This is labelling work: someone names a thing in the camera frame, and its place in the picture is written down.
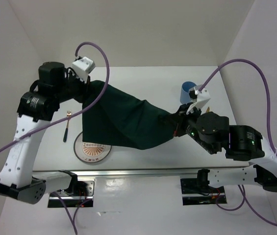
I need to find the dark green cloth napkin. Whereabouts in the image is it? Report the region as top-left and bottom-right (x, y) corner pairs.
(82, 85), (175, 150)

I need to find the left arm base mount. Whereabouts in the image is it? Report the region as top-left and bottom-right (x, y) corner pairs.
(56, 176), (96, 208)

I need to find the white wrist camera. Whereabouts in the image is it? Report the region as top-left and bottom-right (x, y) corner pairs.
(186, 88), (211, 115)
(72, 57), (96, 82)

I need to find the light blue plastic cup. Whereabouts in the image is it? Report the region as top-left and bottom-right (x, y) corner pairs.
(179, 81), (196, 104)

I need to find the purple cable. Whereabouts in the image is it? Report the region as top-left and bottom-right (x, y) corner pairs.
(197, 58), (277, 229)
(0, 42), (111, 234)

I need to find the gold fork black handle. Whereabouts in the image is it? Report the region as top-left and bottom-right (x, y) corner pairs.
(63, 110), (72, 143)

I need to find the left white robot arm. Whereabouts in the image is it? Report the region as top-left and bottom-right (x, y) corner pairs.
(0, 57), (95, 204)

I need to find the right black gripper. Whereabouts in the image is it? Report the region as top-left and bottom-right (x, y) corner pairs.
(162, 101), (213, 153)

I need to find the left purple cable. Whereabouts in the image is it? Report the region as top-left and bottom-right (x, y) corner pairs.
(0, 42), (111, 234)

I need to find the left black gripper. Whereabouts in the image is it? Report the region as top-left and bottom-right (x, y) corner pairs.
(56, 70), (95, 103)

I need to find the aluminium frame rail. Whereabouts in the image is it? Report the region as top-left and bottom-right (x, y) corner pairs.
(30, 168), (252, 178)

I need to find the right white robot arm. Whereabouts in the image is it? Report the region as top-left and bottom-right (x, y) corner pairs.
(168, 105), (277, 192)

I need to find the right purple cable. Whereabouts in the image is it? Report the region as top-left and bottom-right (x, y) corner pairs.
(197, 58), (277, 229)

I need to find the orange patterned plate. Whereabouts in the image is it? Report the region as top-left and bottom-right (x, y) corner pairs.
(74, 132), (112, 165)

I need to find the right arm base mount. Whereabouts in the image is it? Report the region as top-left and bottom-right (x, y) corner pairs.
(179, 168), (227, 206)

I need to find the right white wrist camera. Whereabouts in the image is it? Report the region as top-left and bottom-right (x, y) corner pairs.
(186, 88), (211, 115)

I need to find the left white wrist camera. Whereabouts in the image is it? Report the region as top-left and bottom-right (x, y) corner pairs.
(72, 57), (96, 82)

